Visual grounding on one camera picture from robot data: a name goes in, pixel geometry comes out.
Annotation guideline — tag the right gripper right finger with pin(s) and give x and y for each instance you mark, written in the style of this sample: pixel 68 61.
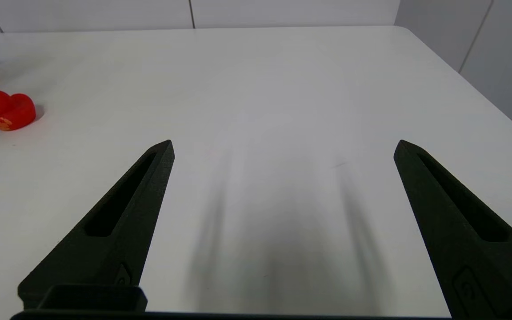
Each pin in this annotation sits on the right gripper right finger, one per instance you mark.
pixel 460 249

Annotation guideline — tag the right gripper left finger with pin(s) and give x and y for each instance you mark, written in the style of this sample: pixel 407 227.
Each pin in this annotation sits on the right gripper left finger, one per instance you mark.
pixel 122 231

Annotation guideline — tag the red rubber duck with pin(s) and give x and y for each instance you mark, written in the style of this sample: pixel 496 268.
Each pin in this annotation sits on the red rubber duck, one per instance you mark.
pixel 9 111

